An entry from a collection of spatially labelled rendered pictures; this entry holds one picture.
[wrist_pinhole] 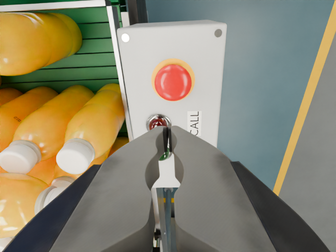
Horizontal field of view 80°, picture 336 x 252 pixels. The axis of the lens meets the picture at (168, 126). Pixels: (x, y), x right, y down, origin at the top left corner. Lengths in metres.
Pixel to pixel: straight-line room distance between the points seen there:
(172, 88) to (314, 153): 1.80
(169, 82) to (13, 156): 0.21
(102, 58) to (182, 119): 0.25
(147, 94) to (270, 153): 1.62
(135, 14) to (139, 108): 0.22
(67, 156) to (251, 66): 1.28
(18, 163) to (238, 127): 1.42
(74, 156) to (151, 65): 0.14
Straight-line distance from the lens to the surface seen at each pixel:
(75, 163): 0.28
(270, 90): 1.52
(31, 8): 0.38
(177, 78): 0.20
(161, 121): 0.22
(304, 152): 1.91
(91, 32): 0.43
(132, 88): 0.22
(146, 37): 0.20
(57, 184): 0.33
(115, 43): 0.33
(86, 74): 0.45
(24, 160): 0.30
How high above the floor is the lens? 1.30
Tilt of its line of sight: 61 degrees down
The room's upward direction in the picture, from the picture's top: 177 degrees counter-clockwise
